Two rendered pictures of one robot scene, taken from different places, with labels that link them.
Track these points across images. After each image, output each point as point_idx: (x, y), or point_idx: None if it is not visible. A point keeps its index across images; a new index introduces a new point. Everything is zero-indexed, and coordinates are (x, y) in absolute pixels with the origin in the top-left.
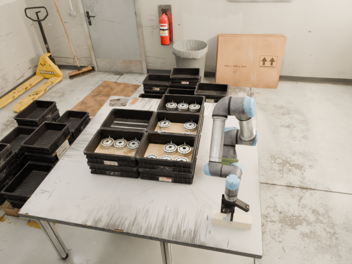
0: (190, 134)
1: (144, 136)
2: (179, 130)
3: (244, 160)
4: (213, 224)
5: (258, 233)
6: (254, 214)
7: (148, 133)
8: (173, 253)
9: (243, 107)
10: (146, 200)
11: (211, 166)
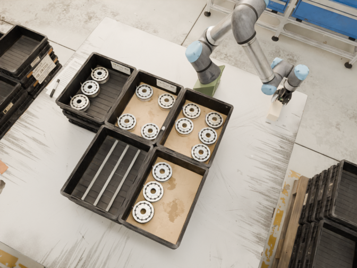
0: (179, 93)
1: (167, 150)
2: (145, 107)
3: None
4: (276, 119)
5: None
6: None
7: (159, 143)
8: None
9: (265, 3)
10: (237, 177)
11: (275, 82)
